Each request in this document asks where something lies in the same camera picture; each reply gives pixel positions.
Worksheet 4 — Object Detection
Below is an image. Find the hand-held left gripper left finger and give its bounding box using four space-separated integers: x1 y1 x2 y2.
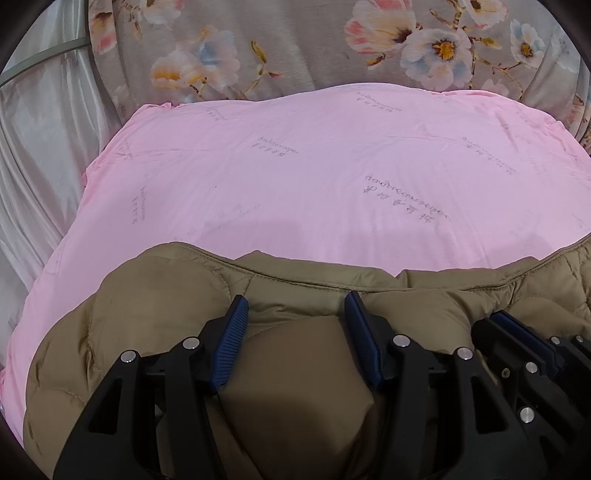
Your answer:
53 294 250 480

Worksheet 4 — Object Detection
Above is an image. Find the grey curtain rod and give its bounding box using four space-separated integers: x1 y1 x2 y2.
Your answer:
0 38 92 89

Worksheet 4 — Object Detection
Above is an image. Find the olive quilted jacket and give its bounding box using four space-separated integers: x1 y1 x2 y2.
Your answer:
22 240 591 480

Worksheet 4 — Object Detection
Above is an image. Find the pink bed sheet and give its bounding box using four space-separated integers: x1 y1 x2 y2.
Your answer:
0 82 591 416

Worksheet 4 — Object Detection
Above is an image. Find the white curtain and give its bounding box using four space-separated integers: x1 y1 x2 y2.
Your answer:
0 0 139 370

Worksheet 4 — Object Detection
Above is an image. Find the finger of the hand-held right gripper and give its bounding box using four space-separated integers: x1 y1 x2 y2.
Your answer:
547 333 591 372
471 310 573 416

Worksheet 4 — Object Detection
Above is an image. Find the grey floral blanket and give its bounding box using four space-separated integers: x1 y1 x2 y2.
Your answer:
87 0 591 155

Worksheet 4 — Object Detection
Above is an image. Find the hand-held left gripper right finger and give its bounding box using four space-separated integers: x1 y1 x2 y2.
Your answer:
344 291 543 480

